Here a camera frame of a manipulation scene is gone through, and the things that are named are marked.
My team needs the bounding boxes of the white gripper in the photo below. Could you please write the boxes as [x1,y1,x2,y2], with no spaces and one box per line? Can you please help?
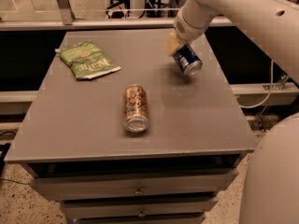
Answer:
[164,0,219,56]

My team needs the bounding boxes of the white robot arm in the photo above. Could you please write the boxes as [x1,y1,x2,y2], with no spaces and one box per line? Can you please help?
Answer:
[165,0,299,224]

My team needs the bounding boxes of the top drawer knob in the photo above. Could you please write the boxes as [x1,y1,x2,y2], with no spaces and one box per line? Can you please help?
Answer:
[135,187,144,196]

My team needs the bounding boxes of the black cable on floor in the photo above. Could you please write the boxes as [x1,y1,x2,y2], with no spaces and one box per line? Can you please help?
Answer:
[0,130,29,185]

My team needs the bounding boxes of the gold la croix can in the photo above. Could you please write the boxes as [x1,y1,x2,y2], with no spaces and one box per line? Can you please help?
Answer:
[123,85,150,133]

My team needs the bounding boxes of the drawer knob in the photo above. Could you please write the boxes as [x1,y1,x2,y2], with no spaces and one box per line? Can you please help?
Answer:
[135,187,144,196]
[137,211,146,217]

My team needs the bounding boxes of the blue pepsi can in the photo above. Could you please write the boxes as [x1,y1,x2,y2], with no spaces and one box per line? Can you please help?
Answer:
[172,45,203,76]

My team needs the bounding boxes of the green chip bag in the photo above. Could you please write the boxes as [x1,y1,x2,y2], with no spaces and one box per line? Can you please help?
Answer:
[57,41,121,80]

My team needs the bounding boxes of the white cable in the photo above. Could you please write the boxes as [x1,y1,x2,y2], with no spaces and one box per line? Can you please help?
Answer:
[238,59,275,110]

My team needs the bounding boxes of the grey drawer cabinet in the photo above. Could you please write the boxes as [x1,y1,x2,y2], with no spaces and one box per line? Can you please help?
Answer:
[7,29,256,224]

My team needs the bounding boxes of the grey metal railing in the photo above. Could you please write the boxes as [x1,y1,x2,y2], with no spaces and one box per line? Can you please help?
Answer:
[0,0,299,32]

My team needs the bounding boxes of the top grey drawer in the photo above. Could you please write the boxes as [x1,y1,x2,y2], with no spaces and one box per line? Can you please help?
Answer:
[30,168,238,201]

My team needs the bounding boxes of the grey drawer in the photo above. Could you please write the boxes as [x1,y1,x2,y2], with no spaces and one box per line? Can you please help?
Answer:
[30,168,238,201]
[61,196,218,218]

